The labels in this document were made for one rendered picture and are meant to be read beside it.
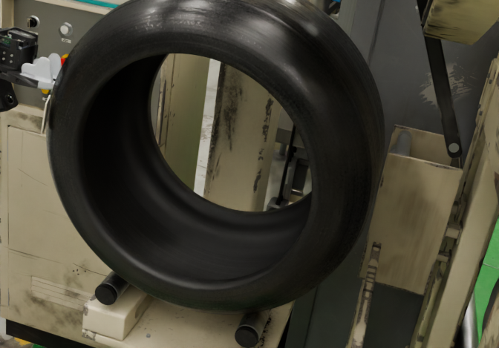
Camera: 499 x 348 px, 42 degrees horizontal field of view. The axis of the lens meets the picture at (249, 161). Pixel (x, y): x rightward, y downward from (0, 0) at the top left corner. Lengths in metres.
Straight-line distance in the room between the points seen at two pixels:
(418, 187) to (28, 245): 1.42
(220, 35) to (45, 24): 1.13
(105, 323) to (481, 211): 0.77
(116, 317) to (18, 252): 1.11
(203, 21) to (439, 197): 0.61
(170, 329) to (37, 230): 1.01
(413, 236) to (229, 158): 0.43
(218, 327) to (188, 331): 0.06
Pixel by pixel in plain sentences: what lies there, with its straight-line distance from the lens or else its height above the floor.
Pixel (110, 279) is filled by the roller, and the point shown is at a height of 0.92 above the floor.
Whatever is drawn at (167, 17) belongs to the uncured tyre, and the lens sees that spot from 1.01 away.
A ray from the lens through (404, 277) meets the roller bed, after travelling 1.42.
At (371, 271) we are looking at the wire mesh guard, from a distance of 1.28.
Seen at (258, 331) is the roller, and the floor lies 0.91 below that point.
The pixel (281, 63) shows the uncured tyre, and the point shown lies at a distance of 0.97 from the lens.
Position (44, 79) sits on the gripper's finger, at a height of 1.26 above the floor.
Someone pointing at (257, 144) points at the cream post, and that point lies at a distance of 1.42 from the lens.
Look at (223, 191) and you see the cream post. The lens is 1.49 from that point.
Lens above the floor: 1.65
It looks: 23 degrees down
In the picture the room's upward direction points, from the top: 9 degrees clockwise
